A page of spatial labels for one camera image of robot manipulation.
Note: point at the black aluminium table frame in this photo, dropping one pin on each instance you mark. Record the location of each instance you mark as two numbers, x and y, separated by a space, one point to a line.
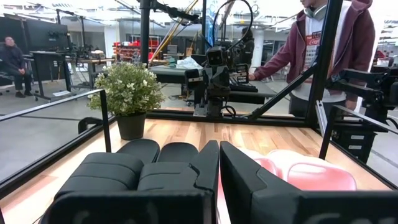
186 113

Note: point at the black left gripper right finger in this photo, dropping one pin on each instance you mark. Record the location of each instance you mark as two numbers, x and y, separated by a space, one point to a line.
264 205

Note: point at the person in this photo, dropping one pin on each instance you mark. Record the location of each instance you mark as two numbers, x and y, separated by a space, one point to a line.
357 40
14 59
247 46

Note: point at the green plant in black pot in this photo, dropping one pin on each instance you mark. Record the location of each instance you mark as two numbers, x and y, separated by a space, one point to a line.
127 87

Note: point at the black foam pad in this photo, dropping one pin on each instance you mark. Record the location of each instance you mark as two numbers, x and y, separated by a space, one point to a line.
174 154

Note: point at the yellow pole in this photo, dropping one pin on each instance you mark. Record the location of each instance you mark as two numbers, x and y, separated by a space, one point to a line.
169 34

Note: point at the black cabinet with white labels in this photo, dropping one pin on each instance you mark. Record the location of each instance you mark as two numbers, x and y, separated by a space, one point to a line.
354 143

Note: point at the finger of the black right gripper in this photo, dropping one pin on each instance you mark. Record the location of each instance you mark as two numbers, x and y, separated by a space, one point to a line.
224 81
210 81

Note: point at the wooden workbench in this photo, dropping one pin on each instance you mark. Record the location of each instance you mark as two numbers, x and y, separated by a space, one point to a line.
96 61

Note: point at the black standing desk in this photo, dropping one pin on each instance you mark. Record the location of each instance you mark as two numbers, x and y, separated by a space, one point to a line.
49 62

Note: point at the black keyboard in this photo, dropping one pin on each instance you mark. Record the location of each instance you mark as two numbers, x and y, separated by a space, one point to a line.
244 88

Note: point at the black slide sandal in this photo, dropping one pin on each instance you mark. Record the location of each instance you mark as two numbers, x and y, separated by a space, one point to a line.
105 171

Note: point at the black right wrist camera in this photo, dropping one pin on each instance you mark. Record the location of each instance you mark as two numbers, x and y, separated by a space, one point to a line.
216 56

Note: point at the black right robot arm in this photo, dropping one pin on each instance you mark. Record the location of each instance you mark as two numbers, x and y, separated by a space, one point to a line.
214 104

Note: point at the pink slide sandal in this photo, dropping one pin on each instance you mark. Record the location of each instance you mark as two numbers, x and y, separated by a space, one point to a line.
320 177

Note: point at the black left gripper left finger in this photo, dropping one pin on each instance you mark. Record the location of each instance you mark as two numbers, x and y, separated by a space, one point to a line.
174 208

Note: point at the black vertical pole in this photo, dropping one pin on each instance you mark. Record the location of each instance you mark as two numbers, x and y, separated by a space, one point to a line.
145 31

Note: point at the grey headphones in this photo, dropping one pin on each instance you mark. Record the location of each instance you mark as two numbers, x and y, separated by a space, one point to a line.
314 13

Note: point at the large black monitor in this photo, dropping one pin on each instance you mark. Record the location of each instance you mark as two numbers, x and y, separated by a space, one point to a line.
34 34

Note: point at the grey desk with keyboard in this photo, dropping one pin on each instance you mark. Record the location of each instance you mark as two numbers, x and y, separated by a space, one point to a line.
264 95

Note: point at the red storage shelving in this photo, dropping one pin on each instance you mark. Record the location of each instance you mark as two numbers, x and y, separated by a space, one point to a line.
127 49

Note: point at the white plastic bag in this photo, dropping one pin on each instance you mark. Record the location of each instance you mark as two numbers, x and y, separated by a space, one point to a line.
189 63

